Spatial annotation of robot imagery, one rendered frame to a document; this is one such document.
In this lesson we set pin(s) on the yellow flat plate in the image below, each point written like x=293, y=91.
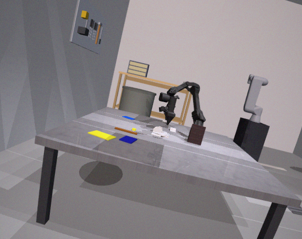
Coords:
x=102, y=135

